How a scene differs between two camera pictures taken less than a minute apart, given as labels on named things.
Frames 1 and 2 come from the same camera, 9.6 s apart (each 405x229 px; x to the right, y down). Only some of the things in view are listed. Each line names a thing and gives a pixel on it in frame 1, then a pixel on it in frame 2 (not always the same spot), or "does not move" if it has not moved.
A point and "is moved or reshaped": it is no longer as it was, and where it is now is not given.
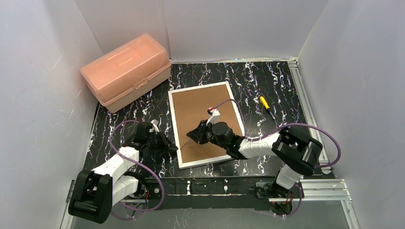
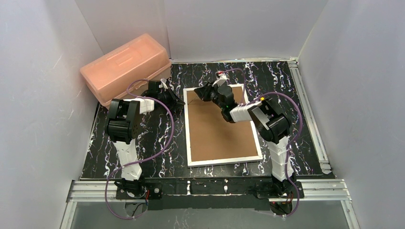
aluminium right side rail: x=307 y=107 does not move
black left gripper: x=161 y=141 to x=169 y=96
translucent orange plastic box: x=122 y=76 does not move
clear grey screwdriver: x=188 y=142 to x=193 y=102
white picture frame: x=189 y=106 is moved or reshaped
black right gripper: x=203 y=131 to x=208 y=93
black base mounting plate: x=209 y=193 does not move
